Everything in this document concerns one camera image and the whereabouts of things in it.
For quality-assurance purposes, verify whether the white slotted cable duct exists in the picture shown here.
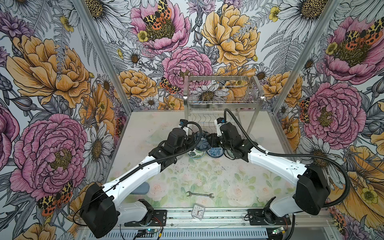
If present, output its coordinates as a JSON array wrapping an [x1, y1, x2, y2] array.
[[102, 228, 268, 240]]

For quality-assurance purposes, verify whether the small white square clock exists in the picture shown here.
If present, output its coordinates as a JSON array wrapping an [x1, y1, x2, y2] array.
[[191, 204, 206, 221]]

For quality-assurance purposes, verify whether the right green circuit board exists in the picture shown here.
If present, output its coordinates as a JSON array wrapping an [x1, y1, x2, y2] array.
[[272, 227, 286, 235]]

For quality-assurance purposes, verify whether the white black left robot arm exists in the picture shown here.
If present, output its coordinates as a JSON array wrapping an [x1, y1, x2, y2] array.
[[78, 128, 202, 238]]

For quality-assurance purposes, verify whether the left green circuit board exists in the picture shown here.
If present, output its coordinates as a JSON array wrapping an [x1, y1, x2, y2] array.
[[135, 229, 157, 239]]

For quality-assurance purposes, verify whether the left black corrugated cable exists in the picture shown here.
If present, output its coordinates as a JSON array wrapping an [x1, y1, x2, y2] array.
[[71, 120, 204, 226]]

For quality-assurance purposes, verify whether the blue floral bowl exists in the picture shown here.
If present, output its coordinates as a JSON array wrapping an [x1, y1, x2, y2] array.
[[206, 147, 224, 159]]

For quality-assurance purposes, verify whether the dark grey patterned bowl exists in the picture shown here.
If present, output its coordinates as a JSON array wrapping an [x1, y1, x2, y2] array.
[[196, 138, 211, 152]]

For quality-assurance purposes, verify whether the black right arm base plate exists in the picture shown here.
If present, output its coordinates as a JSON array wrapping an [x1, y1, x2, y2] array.
[[245, 209, 291, 226]]

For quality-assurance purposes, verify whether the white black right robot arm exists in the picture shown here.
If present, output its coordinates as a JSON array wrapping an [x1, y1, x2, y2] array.
[[213, 118, 331, 225]]

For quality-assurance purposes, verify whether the aluminium corner post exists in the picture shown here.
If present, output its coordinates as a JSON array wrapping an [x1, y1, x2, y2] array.
[[74, 1, 132, 117], [271, 1, 342, 114]]

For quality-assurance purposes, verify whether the steel two-tier dish rack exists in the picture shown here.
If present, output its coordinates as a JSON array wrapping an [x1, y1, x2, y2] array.
[[183, 76, 265, 134]]

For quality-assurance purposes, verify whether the left aluminium corner post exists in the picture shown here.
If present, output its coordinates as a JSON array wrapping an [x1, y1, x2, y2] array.
[[74, 1, 132, 117]]

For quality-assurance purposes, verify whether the aluminium front rail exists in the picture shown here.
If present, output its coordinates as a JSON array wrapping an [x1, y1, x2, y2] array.
[[80, 206, 334, 229]]

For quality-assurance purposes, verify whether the right aluminium corner post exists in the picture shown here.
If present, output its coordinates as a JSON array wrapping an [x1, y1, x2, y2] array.
[[271, 1, 342, 114]]

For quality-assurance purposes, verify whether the right black corrugated cable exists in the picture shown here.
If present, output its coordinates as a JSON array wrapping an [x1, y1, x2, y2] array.
[[223, 108, 351, 208]]

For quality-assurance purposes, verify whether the green leaf pattern bowl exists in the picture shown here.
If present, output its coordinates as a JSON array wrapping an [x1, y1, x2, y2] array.
[[187, 149, 206, 159]]

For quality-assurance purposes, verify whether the black corrugated cable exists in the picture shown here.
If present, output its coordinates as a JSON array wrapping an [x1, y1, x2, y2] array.
[[223, 108, 351, 208], [71, 120, 204, 226]]

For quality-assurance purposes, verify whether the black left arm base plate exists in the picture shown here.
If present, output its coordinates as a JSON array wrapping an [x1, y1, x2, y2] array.
[[124, 210, 168, 227]]

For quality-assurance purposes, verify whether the green circuit board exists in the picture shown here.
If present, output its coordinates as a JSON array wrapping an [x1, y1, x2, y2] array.
[[272, 227, 286, 235], [135, 229, 157, 239]]

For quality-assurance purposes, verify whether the steel open-end wrench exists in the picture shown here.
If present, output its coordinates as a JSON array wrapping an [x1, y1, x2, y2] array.
[[186, 191, 215, 199]]

